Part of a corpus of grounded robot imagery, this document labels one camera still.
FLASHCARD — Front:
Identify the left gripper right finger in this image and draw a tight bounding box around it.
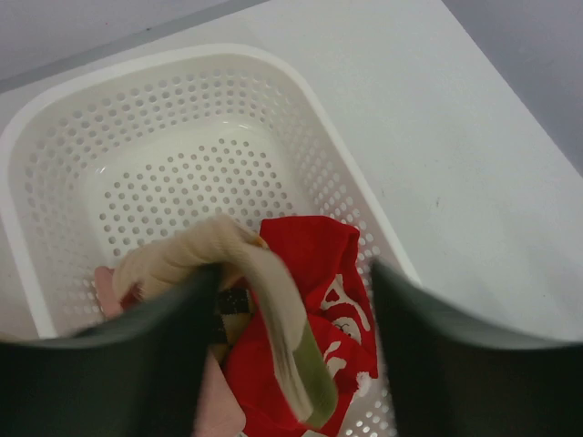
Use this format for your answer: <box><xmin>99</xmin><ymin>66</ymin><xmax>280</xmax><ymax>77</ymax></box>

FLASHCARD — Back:
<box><xmin>370</xmin><ymin>259</ymin><xmax>582</xmax><ymax>436</ymax></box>

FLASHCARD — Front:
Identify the brown argyle sock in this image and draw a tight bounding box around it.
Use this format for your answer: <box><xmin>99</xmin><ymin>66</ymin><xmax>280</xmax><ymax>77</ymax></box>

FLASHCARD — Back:
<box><xmin>210</xmin><ymin>287</ymin><xmax>255</xmax><ymax>364</ymax></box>

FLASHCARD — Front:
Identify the pink sock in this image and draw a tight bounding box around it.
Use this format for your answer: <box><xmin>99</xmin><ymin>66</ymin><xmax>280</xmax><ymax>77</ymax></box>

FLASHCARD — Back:
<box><xmin>94</xmin><ymin>266</ymin><xmax>246</xmax><ymax>437</ymax></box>

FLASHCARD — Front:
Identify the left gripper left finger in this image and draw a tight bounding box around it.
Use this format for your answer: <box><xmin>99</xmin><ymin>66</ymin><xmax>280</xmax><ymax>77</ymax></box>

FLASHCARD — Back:
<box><xmin>1</xmin><ymin>266</ymin><xmax>219</xmax><ymax>436</ymax></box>

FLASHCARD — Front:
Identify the plain red sock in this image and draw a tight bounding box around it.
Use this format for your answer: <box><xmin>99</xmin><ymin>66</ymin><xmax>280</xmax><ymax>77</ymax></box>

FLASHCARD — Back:
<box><xmin>260</xmin><ymin>216</ymin><xmax>378</xmax><ymax>379</ymax></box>

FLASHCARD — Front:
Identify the red sock white print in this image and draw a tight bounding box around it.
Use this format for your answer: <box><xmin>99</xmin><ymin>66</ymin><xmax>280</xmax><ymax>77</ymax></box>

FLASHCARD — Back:
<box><xmin>224</xmin><ymin>310</ymin><xmax>378</xmax><ymax>436</ymax></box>

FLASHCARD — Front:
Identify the white perforated plastic basket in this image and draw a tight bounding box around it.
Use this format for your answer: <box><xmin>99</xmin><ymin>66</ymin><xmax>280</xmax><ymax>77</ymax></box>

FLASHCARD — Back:
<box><xmin>0</xmin><ymin>43</ymin><xmax>423</xmax><ymax>437</ymax></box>

